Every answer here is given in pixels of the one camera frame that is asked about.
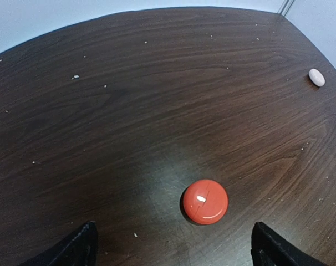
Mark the red round earbud charging case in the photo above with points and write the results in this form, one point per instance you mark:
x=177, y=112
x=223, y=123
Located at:
x=205, y=202

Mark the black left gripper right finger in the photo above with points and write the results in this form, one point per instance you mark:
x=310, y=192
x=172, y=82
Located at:
x=269, y=248

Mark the white oval charging case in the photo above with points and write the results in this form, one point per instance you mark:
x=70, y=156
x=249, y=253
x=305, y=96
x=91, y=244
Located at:
x=316, y=77

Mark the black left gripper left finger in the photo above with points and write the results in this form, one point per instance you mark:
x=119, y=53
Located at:
x=80, y=247

